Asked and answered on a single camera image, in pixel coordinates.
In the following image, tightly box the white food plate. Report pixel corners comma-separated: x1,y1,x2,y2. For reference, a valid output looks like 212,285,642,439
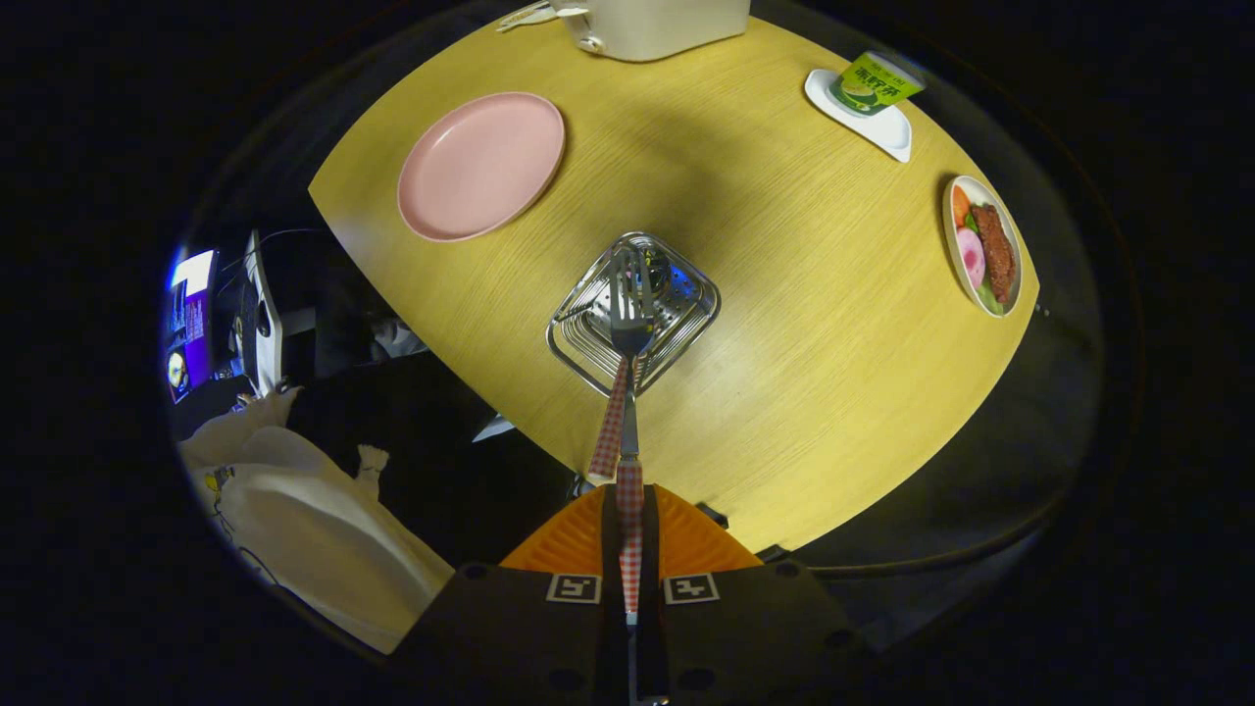
942,175,1024,319

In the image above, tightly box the red checked handle fork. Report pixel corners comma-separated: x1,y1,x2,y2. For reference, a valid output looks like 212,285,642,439
608,248,658,629

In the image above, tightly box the lit computer monitor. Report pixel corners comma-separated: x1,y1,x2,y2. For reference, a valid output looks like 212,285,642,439
165,249,219,405

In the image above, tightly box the white-backed monitor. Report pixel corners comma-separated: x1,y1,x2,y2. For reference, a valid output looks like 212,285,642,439
240,230,285,398

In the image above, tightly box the steel wire basket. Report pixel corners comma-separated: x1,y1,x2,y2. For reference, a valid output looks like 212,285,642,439
545,231,722,398

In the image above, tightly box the white divided condiment tray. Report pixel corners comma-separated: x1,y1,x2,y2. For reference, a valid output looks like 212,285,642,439
495,0,555,32

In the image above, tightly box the green label drink bottle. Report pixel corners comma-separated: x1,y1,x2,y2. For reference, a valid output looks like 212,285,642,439
828,51,926,118

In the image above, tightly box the white cloth bag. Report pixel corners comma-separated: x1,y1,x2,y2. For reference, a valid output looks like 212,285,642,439
179,387,457,655

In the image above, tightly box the white coaster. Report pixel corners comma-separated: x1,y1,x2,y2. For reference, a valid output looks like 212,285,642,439
804,68,913,164

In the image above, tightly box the pink plate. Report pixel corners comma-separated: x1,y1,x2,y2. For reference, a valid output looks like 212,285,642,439
397,92,567,243

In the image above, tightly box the brown meat piece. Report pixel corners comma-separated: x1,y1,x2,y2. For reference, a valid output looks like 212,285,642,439
971,203,1017,303

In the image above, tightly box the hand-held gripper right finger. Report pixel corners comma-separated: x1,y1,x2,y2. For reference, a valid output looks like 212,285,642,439
632,483,869,706

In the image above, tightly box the red checked handle spoon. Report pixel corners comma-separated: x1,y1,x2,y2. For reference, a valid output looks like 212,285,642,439
587,250,679,483

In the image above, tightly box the white toaster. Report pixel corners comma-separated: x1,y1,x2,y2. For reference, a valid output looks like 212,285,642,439
551,0,752,63

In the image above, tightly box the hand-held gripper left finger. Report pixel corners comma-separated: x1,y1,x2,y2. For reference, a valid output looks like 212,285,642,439
392,483,628,706

